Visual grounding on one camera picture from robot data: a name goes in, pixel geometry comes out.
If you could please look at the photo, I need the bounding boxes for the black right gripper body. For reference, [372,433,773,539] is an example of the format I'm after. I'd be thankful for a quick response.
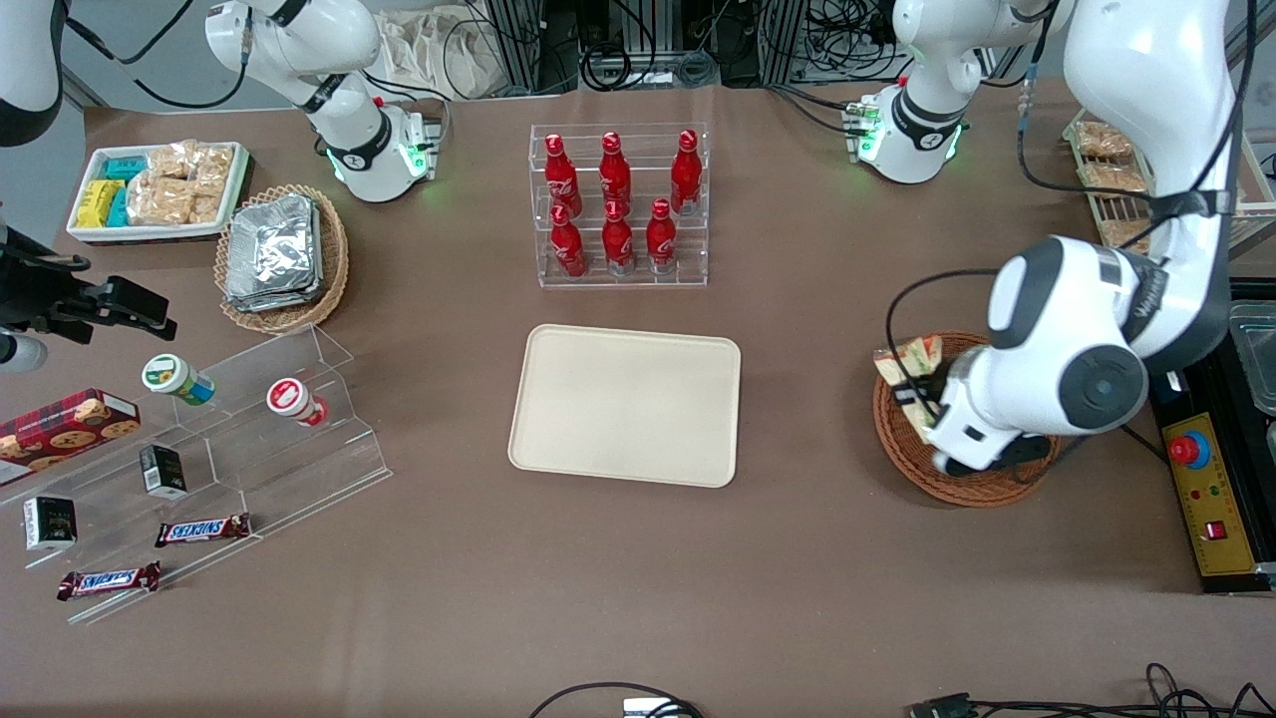
[0,227,96,342]

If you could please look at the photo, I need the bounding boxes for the triangular sandwich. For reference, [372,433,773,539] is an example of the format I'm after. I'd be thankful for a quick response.
[874,335,944,442]

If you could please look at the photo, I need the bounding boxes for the brown round wicker basket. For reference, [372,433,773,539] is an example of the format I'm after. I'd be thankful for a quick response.
[872,330,1062,510]

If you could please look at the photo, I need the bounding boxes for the white rectangular snack tray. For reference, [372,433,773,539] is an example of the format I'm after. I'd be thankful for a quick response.
[66,141,252,245]

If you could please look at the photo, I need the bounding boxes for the light oval wicker basket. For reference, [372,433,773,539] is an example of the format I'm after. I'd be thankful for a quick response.
[213,183,350,335]

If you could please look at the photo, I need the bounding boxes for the cream plastic tray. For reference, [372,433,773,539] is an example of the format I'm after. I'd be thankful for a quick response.
[507,323,743,490]

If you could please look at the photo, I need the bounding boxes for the green-lid yogurt cup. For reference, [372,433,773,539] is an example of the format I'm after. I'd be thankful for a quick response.
[141,353,216,406]

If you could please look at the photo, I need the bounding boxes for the yellow snack packet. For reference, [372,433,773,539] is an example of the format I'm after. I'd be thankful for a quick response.
[76,179,126,228]

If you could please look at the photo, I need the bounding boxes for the red tartan cookie box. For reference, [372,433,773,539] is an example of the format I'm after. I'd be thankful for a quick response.
[0,388,142,490]

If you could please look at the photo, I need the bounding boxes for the silver foil pouch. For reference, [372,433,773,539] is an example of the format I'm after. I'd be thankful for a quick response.
[224,284,326,313]
[227,194,320,298]

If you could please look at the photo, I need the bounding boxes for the small black box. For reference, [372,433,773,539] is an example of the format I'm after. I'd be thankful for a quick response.
[139,444,188,500]
[23,496,79,552]

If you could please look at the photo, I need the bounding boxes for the red-lid yogurt cup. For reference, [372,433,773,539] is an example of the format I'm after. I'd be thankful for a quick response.
[265,377,329,428]

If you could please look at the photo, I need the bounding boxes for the clear acrylic stepped shelf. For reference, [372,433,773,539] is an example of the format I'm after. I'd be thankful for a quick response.
[0,322,393,626]

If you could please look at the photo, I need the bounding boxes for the Snickers bar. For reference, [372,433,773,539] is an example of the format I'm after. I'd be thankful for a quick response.
[57,561,162,601]
[155,513,252,548]

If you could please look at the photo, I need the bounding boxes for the black yellow emergency-stop box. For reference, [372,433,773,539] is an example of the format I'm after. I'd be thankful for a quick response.
[1146,369,1276,596]

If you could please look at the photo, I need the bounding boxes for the red cola bottle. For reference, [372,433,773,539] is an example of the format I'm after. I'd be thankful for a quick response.
[543,133,582,215]
[599,131,632,212]
[602,199,636,276]
[670,129,703,216]
[549,204,588,278]
[646,197,679,275]

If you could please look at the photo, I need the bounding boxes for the clear acrylic bottle rack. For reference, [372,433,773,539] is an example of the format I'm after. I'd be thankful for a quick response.
[529,123,710,290]

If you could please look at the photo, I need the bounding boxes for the clear plastic container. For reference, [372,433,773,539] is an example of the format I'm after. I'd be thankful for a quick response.
[1228,302,1276,418]

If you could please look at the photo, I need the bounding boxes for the beige fabric bag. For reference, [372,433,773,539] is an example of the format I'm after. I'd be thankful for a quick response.
[377,8,517,101]

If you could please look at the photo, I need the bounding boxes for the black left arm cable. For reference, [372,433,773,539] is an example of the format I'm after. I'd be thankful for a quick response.
[885,0,1257,415]

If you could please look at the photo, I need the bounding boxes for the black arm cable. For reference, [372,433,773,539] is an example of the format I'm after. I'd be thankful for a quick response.
[885,0,1257,415]
[65,0,250,111]

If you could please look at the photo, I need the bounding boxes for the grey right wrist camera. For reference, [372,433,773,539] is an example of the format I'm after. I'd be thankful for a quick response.
[0,334,48,375]

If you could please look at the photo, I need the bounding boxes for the black wrist mount bracket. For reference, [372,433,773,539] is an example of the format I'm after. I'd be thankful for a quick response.
[947,432,1060,478]

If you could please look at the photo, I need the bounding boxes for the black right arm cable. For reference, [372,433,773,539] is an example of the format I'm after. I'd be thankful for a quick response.
[65,0,250,111]

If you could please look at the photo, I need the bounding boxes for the black power cable with plug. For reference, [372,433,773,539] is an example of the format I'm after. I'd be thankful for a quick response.
[1121,424,1169,465]

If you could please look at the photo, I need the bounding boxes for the white wire rack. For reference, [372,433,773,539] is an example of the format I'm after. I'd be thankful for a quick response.
[1063,108,1276,262]

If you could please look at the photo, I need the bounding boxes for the black cable with connector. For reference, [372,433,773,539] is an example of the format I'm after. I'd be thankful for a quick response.
[909,663,1276,718]

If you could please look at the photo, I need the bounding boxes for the aluminium frame post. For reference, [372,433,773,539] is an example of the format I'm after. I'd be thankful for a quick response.
[758,0,810,86]
[486,0,547,96]

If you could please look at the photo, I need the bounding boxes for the black looped cable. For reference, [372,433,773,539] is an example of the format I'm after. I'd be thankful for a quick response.
[528,682,704,718]

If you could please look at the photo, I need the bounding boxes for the black cable bundle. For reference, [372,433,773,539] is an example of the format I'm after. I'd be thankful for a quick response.
[543,0,759,91]

